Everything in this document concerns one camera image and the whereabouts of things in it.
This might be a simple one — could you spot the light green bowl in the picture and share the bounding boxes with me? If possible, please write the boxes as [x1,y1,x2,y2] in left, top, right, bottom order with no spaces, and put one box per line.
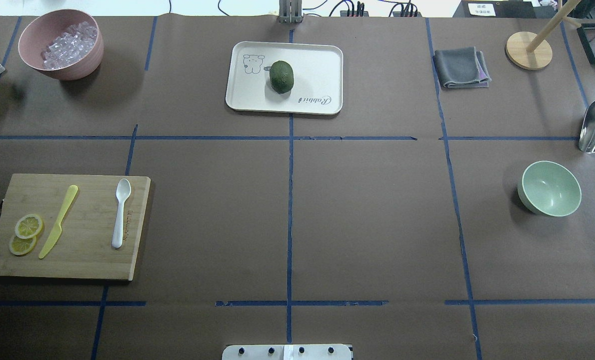
[517,161,582,217]

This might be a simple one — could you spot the white plastic spoon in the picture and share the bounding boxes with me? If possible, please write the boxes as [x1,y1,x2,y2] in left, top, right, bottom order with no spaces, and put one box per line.
[111,178,132,249]

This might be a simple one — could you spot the pink bowl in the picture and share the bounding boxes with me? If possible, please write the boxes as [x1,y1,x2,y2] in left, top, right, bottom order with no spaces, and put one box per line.
[17,9,104,81]

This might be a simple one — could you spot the white rabbit tray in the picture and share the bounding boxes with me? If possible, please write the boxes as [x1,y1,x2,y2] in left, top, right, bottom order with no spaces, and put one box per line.
[225,41,344,116]

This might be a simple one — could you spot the green avocado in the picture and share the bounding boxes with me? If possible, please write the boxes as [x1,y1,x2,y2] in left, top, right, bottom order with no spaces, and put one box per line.
[269,60,295,94]

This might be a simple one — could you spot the black power strip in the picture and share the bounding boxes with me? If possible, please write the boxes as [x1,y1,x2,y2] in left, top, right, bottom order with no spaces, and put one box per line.
[339,0,423,18]

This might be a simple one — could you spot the grey folded cloth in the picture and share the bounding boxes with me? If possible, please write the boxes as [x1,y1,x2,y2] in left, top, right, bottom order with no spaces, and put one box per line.
[433,47,492,89]

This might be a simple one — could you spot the yellow plastic knife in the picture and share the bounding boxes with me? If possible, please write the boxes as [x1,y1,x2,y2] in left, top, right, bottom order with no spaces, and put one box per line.
[38,184,80,260]

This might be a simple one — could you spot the bamboo cutting board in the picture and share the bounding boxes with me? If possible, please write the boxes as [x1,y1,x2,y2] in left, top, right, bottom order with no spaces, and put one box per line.
[0,173,152,281]

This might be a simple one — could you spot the black box with label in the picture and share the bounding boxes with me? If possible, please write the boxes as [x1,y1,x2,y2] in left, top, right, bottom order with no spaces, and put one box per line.
[453,0,536,19]

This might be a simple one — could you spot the clear ice cubes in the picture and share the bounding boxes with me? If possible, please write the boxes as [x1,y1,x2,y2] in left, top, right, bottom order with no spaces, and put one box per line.
[41,21,101,70]

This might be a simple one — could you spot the wooden stand with pole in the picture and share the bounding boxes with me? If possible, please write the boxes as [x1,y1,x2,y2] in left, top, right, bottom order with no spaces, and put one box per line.
[505,0,582,71]

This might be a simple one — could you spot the grey metal bracket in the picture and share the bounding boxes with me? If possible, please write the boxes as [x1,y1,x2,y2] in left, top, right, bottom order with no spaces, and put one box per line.
[278,0,304,24]

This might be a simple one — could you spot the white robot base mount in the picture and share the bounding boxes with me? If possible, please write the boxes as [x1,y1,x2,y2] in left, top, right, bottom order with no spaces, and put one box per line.
[221,343,354,360]

